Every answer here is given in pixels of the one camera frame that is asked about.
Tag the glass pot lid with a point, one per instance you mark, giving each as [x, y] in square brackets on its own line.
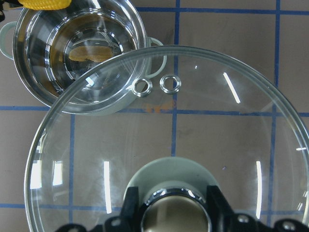
[205, 119]

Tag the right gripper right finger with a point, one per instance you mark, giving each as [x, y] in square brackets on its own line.
[224, 219]

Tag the pale green cooking pot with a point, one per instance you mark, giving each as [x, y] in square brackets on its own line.
[53, 49]

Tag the yellow corn cob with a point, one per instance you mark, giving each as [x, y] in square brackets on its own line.
[45, 4]

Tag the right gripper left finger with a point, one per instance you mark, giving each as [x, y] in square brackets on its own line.
[126, 221]

